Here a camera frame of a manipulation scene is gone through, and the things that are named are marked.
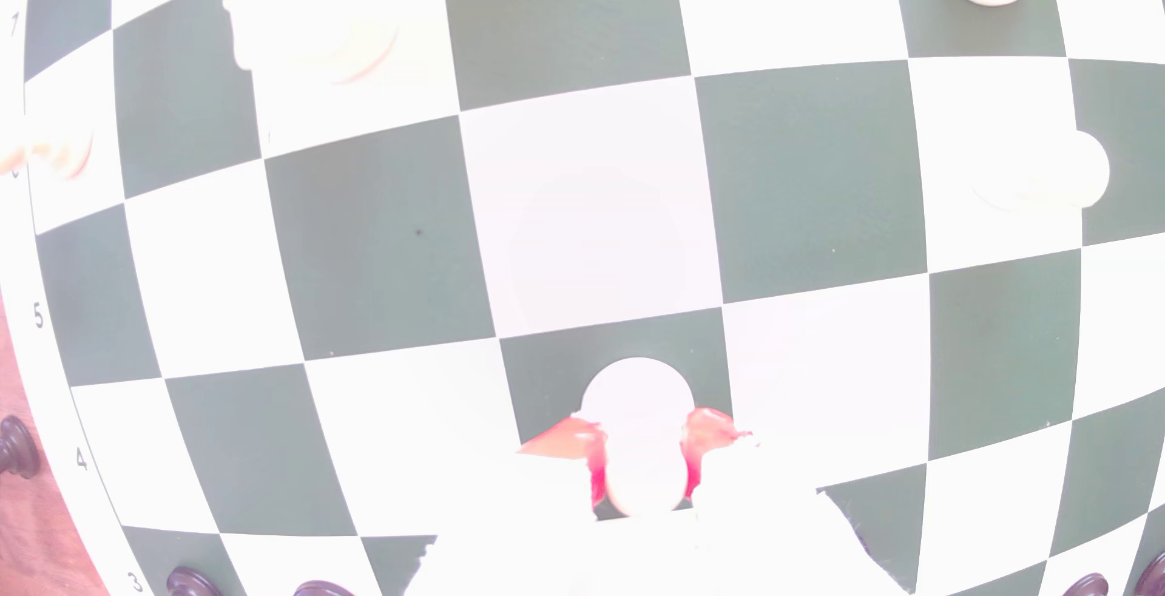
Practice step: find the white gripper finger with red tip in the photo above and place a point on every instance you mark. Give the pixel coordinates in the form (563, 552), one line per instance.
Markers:
(714, 432)
(564, 446)

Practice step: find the green white chess mat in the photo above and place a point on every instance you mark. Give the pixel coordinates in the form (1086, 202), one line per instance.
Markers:
(382, 241)

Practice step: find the white chess pawn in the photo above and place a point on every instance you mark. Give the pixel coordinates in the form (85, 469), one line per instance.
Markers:
(1047, 175)
(50, 152)
(637, 432)

